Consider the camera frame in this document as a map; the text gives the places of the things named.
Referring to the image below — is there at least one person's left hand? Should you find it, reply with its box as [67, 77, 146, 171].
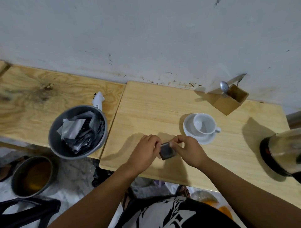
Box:
[127, 135, 163, 175]

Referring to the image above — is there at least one person's left forearm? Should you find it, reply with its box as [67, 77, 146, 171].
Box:
[48, 164, 145, 228]

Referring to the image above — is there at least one white ceramic cup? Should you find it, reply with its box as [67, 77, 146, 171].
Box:
[193, 113, 222, 138]

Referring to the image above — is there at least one metal cutlery piece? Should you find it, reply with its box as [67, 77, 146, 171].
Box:
[227, 73, 247, 85]

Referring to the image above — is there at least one pile of silver foil sachets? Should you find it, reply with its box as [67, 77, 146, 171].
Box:
[56, 111, 105, 155]

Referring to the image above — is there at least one black plastic bag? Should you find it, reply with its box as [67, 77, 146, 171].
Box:
[91, 164, 114, 187]

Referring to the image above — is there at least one dark foil sachet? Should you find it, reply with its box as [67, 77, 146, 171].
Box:
[159, 141, 178, 161]

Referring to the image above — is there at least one white plastic bottle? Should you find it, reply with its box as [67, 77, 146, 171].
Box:
[92, 91, 105, 111]

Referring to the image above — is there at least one black and white shirt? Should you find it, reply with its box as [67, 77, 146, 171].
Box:
[115, 196, 243, 228]

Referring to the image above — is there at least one orange plastic object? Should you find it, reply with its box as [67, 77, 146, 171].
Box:
[202, 198, 234, 220]

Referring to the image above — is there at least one person's right hand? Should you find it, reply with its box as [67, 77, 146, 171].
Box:
[169, 135, 209, 168]

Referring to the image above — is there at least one person's right forearm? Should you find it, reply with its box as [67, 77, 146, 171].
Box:
[197, 156, 301, 228]

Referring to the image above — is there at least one grey round bowl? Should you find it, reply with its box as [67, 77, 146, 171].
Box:
[48, 105, 108, 161]

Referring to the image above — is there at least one wooden cutlery box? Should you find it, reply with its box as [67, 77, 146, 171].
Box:
[213, 83, 250, 116]

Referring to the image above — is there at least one white ceramic saucer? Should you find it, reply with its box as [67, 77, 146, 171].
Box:
[183, 113, 218, 145]

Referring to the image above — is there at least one person's sandalled foot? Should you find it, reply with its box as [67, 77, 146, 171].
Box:
[175, 185, 191, 199]

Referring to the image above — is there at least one metal pot with brown liquid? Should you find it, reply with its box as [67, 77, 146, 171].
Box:
[11, 155, 56, 199]

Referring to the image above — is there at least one metal spoon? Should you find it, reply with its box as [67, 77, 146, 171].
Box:
[220, 81, 230, 97]

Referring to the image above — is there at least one steel electric kettle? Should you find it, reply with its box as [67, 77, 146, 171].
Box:
[259, 128, 301, 184]

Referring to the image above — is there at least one black plastic chair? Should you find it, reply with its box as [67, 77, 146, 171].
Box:
[0, 197, 62, 228]

